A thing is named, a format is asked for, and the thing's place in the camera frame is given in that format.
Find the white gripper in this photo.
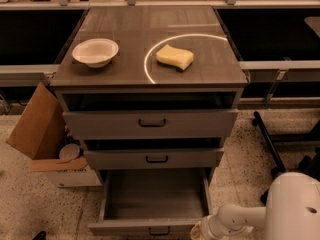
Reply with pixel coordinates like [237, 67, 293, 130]
[190, 215, 219, 240]

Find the grey bottom drawer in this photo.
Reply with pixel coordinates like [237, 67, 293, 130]
[89, 168, 212, 237]

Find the grey drawer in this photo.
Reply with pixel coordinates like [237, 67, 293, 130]
[89, 168, 212, 237]
[84, 148, 224, 170]
[63, 109, 238, 140]

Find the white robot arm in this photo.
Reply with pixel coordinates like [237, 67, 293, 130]
[190, 172, 320, 240]

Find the grey middle drawer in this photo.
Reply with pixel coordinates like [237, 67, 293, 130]
[84, 148, 224, 170]

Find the grey top drawer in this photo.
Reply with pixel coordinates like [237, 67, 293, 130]
[63, 109, 238, 140]

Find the grey drawer cabinet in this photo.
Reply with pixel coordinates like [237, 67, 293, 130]
[50, 5, 250, 185]

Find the black stand leg with wheels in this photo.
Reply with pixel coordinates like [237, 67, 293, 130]
[251, 111, 320, 178]

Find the black office chair base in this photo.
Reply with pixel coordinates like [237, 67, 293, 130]
[260, 153, 320, 205]

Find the small bowl in box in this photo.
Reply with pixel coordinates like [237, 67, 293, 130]
[59, 143, 80, 160]

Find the black object at floor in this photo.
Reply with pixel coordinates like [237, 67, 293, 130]
[32, 231, 47, 240]

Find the yellow sponge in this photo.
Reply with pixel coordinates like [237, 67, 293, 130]
[156, 45, 194, 70]

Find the open cardboard box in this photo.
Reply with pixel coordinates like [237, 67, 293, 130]
[6, 83, 101, 187]

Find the white bowl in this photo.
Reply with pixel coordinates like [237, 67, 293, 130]
[72, 38, 119, 68]

